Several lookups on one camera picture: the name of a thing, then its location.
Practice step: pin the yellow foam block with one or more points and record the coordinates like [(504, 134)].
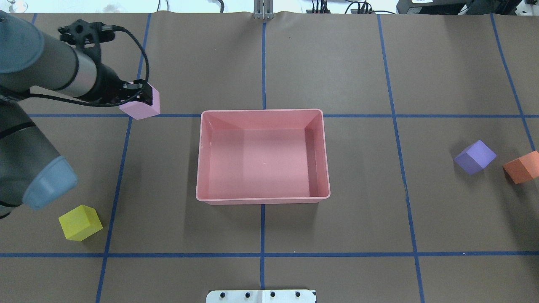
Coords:
[(80, 223)]

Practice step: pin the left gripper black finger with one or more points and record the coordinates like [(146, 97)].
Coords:
[(138, 90)]

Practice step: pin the black power box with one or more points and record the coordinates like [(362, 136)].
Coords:
[(456, 7)]

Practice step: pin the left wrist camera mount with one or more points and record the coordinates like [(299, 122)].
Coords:
[(87, 37)]

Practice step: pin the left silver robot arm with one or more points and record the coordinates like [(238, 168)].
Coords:
[(69, 69)]

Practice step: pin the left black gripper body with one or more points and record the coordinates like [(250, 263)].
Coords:
[(106, 86)]

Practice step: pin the pink plastic bin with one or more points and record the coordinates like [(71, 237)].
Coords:
[(262, 157)]

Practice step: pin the purple foam block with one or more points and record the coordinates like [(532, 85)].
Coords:
[(475, 157)]

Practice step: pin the orange foam block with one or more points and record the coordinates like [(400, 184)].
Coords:
[(524, 168)]

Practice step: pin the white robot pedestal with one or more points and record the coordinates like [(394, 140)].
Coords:
[(262, 296)]

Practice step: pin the pink foam block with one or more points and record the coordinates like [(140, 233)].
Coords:
[(145, 106)]

